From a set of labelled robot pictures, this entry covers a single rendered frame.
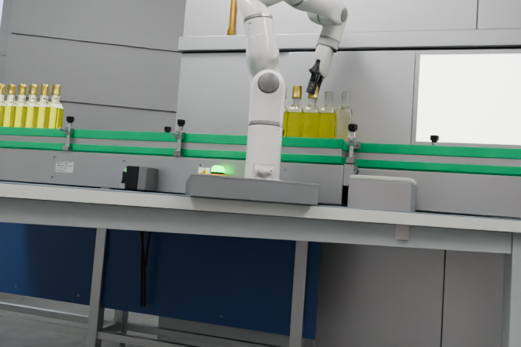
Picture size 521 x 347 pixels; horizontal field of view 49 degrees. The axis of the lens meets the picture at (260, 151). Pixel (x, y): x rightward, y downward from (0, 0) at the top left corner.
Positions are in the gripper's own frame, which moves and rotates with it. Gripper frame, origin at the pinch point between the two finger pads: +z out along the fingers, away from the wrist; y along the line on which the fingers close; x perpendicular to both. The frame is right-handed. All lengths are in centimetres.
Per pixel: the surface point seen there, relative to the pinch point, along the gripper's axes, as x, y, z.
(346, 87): 8.3, -11.9, -5.4
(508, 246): 73, 18, 30
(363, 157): 24.8, 4.0, 17.9
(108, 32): -206, -159, -21
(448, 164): 51, 5, 12
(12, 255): -89, 12, 94
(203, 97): -47, -15, 13
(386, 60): 19.3, -11.8, -18.6
